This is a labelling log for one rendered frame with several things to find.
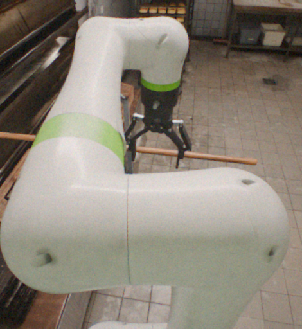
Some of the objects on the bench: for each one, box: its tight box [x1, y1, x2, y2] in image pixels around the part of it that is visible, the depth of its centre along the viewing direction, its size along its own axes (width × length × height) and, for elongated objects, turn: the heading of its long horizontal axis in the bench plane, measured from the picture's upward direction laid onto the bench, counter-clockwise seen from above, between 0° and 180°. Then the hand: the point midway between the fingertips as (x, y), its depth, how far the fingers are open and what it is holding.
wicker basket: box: [120, 82, 134, 125], centre depth 250 cm, size 49×56×28 cm
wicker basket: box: [0, 149, 31, 233], centre depth 166 cm, size 49×56×28 cm
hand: (155, 159), depth 81 cm, fingers open, 13 cm apart
